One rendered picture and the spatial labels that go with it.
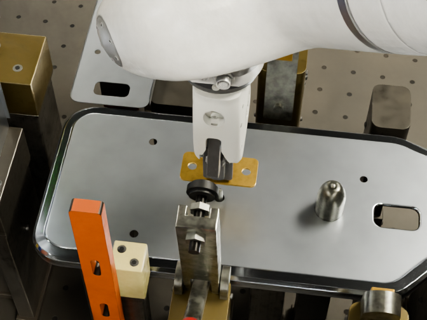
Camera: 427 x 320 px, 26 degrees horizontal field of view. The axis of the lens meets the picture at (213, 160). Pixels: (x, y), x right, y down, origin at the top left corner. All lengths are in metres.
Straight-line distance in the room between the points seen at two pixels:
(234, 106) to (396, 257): 0.29
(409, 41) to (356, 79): 1.05
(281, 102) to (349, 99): 0.43
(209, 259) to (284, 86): 0.33
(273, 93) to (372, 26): 0.59
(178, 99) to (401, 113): 0.28
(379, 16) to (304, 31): 0.10
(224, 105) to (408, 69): 0.80
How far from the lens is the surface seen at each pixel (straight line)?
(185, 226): 0.79
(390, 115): 1.17
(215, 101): 0.86
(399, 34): 0.54
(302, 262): 1.03
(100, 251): 0.88
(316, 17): 0.60
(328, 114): 1.53
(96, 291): 0.95
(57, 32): 1.67
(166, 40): 0.69
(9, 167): 1.12
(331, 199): 1.02
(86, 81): 1.18
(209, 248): 0.83
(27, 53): 1.14
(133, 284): 0.97
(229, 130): 0.88
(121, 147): 1.11
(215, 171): 0.92
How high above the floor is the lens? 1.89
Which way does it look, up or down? 54 degrees down
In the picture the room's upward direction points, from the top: straight up
